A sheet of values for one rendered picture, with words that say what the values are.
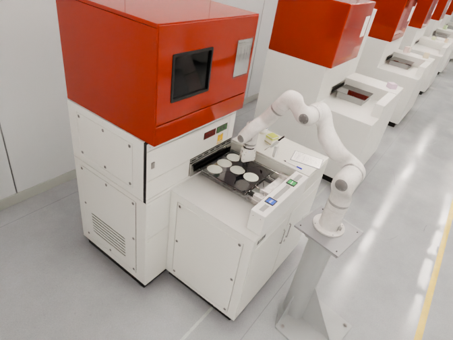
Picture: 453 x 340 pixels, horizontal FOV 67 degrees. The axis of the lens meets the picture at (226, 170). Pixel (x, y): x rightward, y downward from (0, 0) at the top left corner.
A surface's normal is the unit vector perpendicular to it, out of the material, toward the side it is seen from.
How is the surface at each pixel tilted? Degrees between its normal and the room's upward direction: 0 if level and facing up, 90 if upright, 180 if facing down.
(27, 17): 90
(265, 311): 0
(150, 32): 90
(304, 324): 0
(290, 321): 0
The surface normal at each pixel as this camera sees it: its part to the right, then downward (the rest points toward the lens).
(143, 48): -0.59, 0.38
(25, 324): 0.14, -0.82
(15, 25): 0.79, 0.43
